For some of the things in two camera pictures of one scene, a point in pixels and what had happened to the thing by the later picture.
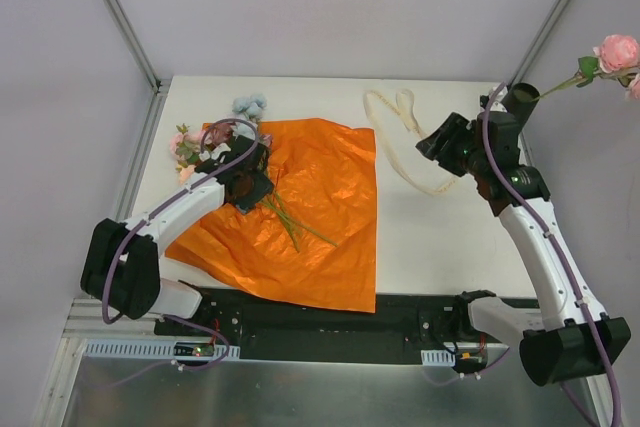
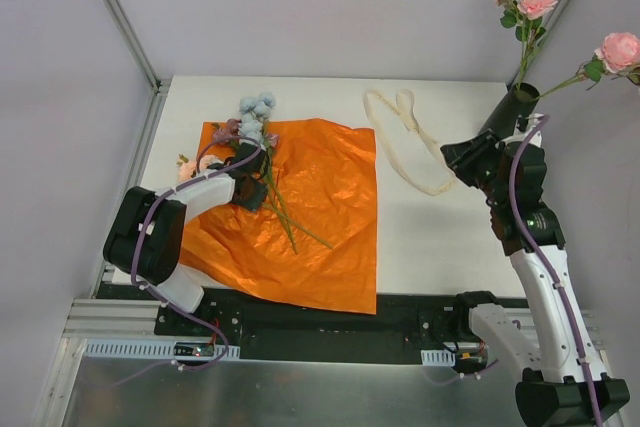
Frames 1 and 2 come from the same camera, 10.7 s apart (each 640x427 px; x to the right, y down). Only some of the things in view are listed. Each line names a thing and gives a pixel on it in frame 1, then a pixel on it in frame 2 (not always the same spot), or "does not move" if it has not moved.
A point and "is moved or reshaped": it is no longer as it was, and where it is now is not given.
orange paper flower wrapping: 310,241 does not move
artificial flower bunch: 186,146 is moved or reshaped
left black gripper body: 220,162 does not move
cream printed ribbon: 403,109 does not move
